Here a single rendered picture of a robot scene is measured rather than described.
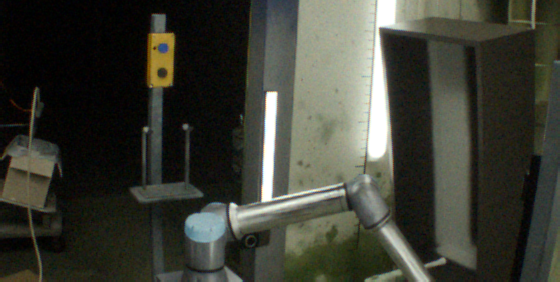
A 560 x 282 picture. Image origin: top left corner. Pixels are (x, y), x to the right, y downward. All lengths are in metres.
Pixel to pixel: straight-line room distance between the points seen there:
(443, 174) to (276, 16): 1.15
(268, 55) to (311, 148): 0.56
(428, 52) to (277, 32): 0.74
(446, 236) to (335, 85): 0.99
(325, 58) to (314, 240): 0.99
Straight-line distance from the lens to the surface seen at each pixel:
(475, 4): 3.92
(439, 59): 2.98
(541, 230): 1.36
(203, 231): 2.24
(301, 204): 2.36
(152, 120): 3.04
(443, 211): 3.26
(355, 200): 2.27
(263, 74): 3.02
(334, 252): 3.54
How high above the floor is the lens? 1.70
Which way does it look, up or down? 15 degrees down
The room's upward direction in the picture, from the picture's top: 3 degrees clockwise
